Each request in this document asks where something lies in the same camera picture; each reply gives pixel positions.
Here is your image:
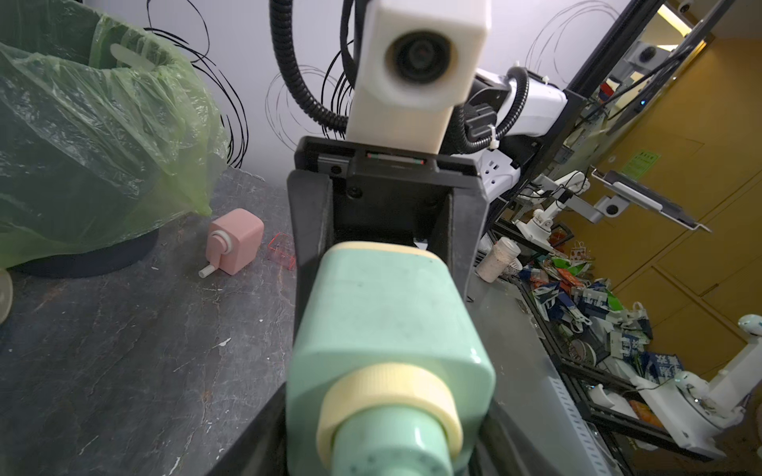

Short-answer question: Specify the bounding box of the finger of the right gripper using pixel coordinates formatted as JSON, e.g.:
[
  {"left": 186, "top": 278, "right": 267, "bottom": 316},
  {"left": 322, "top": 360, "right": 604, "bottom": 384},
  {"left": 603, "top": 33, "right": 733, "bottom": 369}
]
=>
[
  {"left": 428, "top": 186, "right": 489, "bottom": 301},
  {"left": 287, "top": 170, "right": 333, "bottom": 336}
]

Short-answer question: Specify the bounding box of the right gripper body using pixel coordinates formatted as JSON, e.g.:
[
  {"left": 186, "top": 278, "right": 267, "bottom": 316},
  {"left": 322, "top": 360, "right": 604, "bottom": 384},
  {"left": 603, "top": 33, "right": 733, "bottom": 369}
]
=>
[{"left": 294, "top": 137, "right": 482, "bottom": 244}]

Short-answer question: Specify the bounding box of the clear pink shavings tray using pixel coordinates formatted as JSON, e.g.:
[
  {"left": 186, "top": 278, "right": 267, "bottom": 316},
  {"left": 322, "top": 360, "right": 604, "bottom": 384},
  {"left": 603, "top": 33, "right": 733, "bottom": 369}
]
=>
[{"left": 266, "top": 233, "right": 297, "bottom": 271}]

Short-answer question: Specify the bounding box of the pink pencil sharpener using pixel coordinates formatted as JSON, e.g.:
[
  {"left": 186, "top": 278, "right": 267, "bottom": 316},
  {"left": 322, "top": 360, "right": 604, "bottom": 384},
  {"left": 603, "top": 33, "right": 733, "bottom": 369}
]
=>
[{"left": 198, "top": 208, "right": 265, "bottom": 279}]

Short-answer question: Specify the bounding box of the green cream pencil sharpener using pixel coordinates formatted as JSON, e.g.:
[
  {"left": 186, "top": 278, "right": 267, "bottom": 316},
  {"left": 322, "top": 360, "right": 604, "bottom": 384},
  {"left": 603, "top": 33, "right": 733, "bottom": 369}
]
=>
[{"left": 286, "top": 241, "right": 496, "bottom": 475}]

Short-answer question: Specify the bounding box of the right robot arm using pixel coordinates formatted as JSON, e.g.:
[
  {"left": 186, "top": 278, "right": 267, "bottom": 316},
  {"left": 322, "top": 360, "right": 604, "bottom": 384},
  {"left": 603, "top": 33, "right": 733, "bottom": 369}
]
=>
[{"left": 288, "top": 67, "right": 583, "bottom": 322}]

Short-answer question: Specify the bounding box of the blue sharpener right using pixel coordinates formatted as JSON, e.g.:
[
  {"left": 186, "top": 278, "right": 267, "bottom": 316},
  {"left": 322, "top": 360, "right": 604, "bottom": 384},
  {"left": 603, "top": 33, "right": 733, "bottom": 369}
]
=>
[{"left": 0, "top": 269, "right": 14, "bottom": 323}]

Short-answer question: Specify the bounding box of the bin with green bag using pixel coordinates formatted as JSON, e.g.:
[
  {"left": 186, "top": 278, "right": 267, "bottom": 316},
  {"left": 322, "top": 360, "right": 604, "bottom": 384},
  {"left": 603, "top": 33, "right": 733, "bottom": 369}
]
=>
[{"left": 1, "top": 1, "right": 229, "bottom": 269}]

